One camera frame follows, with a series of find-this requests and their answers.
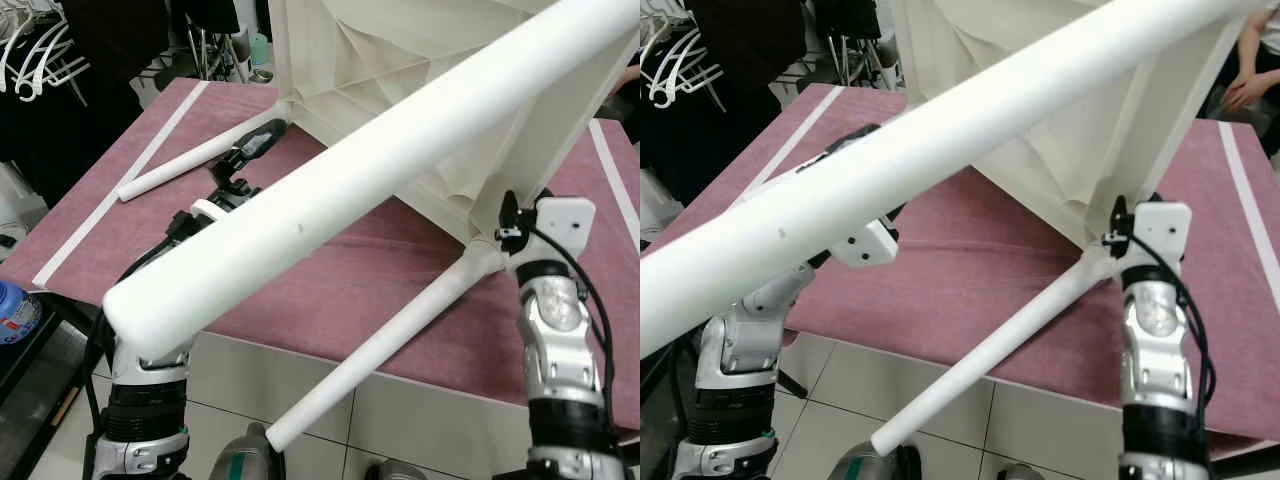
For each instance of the long white tape strip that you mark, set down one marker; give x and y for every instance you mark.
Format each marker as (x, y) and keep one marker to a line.
(790, 140)
(120, 180)
(1250, 200)
(615, 170)

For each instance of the black low cabinet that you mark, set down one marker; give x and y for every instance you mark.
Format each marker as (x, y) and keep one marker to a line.
(40, 400)

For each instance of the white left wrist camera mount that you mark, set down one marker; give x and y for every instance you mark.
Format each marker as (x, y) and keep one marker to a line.
(868, 243)
(208, 208)

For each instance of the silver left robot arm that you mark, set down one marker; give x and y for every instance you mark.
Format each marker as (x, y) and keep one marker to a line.
(740, 350)
(150, 400)

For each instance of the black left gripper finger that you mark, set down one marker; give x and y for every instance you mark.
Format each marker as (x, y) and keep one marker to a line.
(852, 140)
(258, 143)

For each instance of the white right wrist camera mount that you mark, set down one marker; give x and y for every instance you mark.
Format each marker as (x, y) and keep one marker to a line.
(1160, 228)
(560, 225)

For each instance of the robot left leg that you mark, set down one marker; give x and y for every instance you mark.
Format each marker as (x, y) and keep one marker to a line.
(250, 455)
(875, 462)

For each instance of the clothes rack with dark clothes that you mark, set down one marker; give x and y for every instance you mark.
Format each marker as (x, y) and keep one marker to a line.
(90, 60)
(720, 70)

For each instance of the black slanted furniture leg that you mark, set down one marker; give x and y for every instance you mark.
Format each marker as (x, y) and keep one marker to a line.
(792, 383)

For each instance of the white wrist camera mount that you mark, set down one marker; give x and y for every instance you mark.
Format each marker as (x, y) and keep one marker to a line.
(208, 208)
(1160, 228)
(868, 243)
(560, 225)

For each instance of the white plastic table top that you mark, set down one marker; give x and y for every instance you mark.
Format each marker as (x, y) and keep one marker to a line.
(380, 60)
(1050, 150)

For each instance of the blue purple plastic jar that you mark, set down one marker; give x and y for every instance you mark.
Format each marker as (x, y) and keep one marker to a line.
(15, 312)

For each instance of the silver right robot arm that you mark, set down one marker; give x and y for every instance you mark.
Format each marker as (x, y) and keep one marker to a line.
(560, 330)
(1160, 330)

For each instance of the pink table cloth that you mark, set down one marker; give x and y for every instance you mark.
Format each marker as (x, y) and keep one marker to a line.
(380, 280)
(1000, 270)

